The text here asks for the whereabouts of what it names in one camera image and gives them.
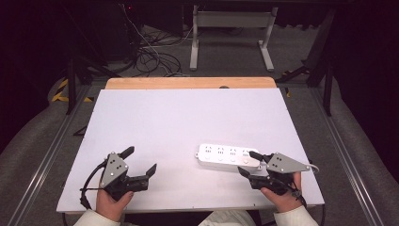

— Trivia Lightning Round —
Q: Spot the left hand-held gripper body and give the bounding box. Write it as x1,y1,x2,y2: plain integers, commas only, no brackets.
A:
99,152,150,202

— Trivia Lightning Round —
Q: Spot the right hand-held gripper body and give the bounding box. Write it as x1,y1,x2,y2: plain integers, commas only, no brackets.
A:
248,152,312,196

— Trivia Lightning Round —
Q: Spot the white power strip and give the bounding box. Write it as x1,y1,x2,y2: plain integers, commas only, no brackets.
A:
195,143,263,173

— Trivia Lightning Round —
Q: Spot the person's left hand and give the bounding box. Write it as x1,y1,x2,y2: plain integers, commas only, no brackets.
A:
95,187,136,223

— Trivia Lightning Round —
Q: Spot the person's right hand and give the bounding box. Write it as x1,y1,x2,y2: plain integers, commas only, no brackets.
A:
260,171,304,214

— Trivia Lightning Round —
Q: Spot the person's lap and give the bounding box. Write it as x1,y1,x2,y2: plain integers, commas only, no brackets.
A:
198,209,258,226

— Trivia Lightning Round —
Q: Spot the black metal stand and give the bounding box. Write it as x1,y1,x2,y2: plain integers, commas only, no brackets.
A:
64,46,123,116
276,8,336,118

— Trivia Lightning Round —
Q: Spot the yellow black hazard tape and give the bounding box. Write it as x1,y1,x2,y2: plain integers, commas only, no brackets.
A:
51,78,95,104

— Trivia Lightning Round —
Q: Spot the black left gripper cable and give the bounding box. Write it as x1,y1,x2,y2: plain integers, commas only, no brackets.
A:
79,159,108,211

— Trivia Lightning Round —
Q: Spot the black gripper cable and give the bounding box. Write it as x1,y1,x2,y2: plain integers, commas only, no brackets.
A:
79,159,108,211
290,183,327,226

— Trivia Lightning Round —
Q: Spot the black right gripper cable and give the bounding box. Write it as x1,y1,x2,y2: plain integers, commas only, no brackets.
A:
290,183,327,226

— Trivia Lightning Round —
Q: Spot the aluminium floor rail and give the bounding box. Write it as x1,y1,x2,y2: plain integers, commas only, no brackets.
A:
6,84,92,226
309,88,386,226

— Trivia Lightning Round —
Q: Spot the tangle of floor cables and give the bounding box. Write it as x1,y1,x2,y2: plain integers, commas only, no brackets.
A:
120,3,192,78

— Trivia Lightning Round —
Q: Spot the white metal desk frame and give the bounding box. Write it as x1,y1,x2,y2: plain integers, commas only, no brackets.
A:
188,4,279,73

